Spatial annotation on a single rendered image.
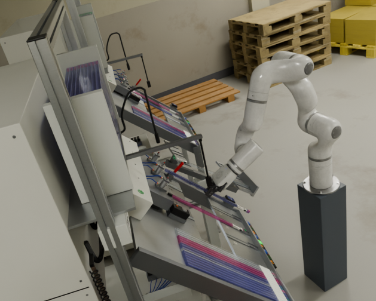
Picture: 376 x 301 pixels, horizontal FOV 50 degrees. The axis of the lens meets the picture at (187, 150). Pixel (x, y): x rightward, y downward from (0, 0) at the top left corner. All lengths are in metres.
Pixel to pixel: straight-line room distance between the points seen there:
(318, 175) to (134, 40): 3.74
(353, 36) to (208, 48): 2.02
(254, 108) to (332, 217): 0.85
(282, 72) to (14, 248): 1.22
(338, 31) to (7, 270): 5.71
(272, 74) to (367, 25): 4.42
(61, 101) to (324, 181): 1.57
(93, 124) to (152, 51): 4.44
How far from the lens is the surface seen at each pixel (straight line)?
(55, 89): 0.96
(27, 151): 1.06
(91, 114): 1.12
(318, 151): 2.11
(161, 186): 1.56
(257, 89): 1.75
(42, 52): 0.94
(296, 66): 1.77
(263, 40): 5.28
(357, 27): 6.19
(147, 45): 5.50
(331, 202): 2.27
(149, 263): 1.27
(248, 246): 1.85
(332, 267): 2.58
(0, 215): 1.16
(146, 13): 5.46
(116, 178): 1.21
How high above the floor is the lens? 2.04
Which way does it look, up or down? 29 degrees down
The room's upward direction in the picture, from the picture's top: 13 degrees counter-clockwise
